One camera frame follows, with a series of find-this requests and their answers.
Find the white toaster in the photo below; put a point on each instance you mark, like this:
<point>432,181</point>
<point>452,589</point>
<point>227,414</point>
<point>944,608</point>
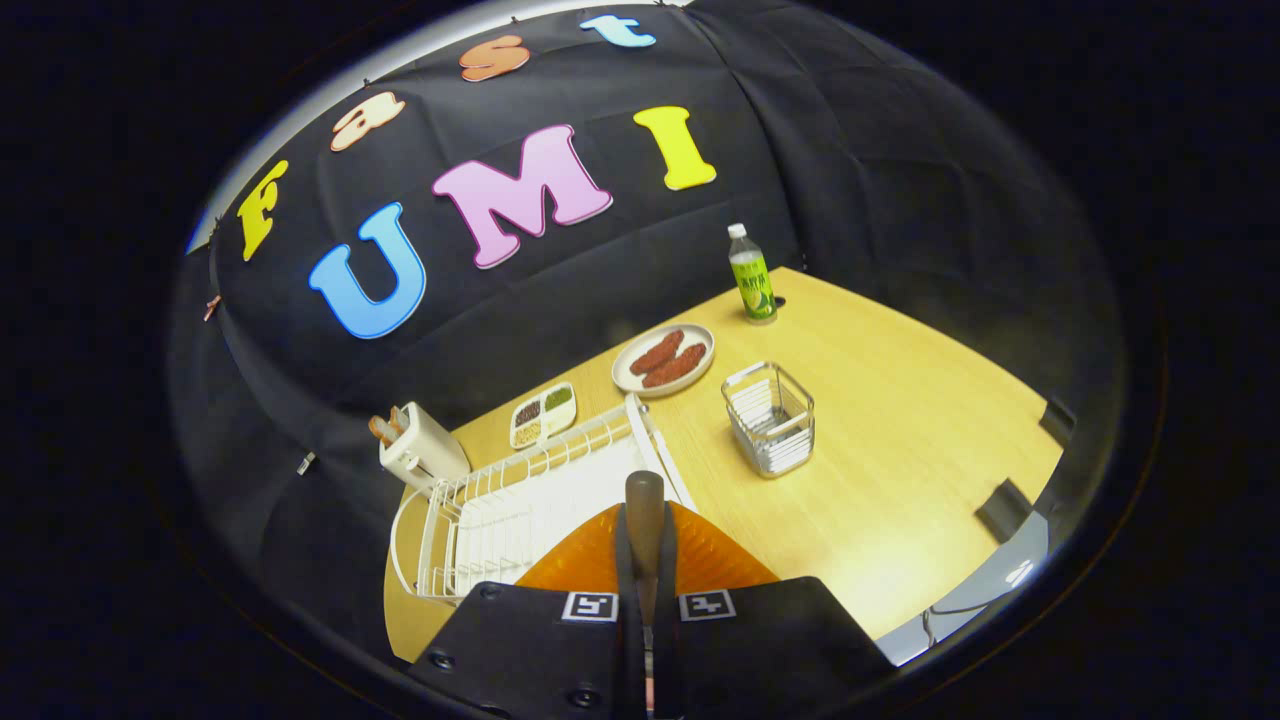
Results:
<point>430,455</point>

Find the black table clamp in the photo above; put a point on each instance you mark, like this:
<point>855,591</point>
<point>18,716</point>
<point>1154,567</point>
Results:
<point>1005,510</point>
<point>1058,420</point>

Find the black backdrop cloth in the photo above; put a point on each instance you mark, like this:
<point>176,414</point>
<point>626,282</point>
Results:
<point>850,150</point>

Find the green label plastic bottle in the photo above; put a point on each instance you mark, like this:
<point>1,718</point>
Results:
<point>753,285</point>

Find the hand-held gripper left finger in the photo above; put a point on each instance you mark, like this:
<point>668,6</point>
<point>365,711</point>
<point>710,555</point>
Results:
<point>630,670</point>

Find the small silver clip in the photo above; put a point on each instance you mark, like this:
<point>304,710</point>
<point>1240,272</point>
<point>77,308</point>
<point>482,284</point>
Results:
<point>306,463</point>

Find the brown meat patty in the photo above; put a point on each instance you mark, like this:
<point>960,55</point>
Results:
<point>657,352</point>
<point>675,365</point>

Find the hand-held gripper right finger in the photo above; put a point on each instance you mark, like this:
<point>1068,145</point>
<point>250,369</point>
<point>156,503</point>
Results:
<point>668,670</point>

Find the toast slice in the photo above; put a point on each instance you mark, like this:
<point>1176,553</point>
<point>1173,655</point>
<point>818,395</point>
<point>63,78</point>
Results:
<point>399,418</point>
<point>382,430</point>

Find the divided white condiment tray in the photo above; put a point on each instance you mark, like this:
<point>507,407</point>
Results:
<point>545,415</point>

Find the white plate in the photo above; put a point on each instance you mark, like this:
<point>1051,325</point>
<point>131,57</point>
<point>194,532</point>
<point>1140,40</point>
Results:
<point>625,370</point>

